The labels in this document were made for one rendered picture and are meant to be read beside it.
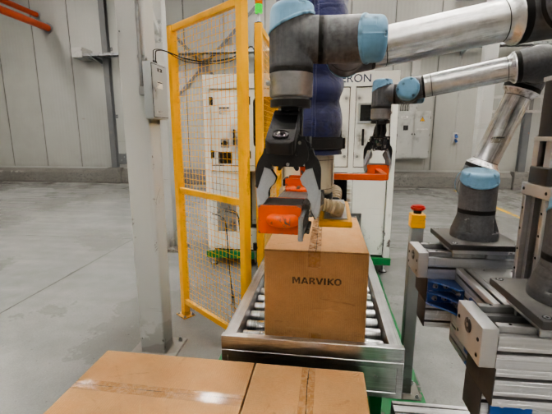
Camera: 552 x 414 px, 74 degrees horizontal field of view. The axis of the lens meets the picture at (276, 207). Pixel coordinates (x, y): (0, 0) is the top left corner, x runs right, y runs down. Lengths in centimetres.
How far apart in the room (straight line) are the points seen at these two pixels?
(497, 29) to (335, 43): 33
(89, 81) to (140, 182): 993
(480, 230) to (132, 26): 193
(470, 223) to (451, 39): 72
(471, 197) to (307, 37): 89
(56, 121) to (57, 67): 149
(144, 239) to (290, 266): 114
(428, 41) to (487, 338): 60
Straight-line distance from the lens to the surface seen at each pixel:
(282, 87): 63
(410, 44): 79
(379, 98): 150
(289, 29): 65
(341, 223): 110
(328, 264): 142
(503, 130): 150
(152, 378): 148
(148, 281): 241
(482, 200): 136
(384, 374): 156
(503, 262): 143
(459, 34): 82
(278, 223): 60
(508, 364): 95
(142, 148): 223
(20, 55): 1341
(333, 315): 151
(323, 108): 115
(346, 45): 64
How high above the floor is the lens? 138
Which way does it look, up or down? 11 degrees down
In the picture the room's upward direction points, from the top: straight up
